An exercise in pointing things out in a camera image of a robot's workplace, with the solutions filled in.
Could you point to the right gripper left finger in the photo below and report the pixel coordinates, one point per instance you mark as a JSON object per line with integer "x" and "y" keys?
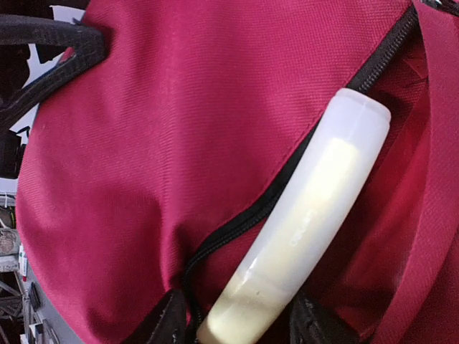
{"x": 166, "y": 323}

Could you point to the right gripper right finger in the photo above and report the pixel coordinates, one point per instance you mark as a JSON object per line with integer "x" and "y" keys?
{"x": 310, "y": 322}

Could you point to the yellow highlighter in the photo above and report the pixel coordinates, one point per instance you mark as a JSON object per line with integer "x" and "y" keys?
{"x": 314, "y": 204}

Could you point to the red backpack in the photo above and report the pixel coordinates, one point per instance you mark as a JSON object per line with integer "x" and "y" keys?
{"x": 167, "y": 130}

